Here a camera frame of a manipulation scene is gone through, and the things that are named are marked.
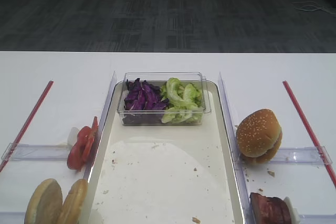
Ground bun slice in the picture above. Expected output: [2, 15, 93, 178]
[24, 178, 63, 224]
[57, 179, 88, 224]

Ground green lettuce leaves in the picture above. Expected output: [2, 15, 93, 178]
[160, 78, 204, 124]

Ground red tomato slice back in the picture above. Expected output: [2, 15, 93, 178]
[82, 116, 98, 163]

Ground red tomato slice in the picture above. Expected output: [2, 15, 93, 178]
[82, 116, 98, 163]
[67, 127, 85, 170]

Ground red tomato slice front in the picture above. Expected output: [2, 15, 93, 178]
[67, 127, 85, 170]

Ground clear plastic salad container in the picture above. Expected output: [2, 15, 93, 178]
[117, 72, 211, 126]

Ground purple cabbage pieces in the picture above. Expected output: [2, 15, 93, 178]
[122, 78, 169, 125]

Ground right clear long divider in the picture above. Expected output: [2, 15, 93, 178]
[218, 73, 256, 224]

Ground cream rectangular serving tray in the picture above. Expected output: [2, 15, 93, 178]
[88, 82, 245, 223]

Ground sesame burger bun stack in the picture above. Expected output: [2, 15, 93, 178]
[236, 109, 282, 164]

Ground right clear cross divider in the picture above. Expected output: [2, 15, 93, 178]
[270, 146, 332, 165]

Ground clear cross divider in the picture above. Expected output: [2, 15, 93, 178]
[270, 146, 332, 165]
[1, 143, 70, 161]

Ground left clear cross divider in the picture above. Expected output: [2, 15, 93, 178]
[1, 143, 70, 161]

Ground left red tape strip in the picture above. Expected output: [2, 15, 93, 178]
[0, 80, 54, 172]

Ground red tape strip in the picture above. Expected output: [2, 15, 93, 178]
[282, 81, 335, 186]
[0, 80, 54, 172]

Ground white patty holder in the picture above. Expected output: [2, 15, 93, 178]
[283, 197, 301, 224]

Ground right red tape strip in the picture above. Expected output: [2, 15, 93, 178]
[282, 81, 335, 186]

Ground white cable on floor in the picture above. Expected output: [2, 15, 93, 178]
[292, 0, 336, 15]

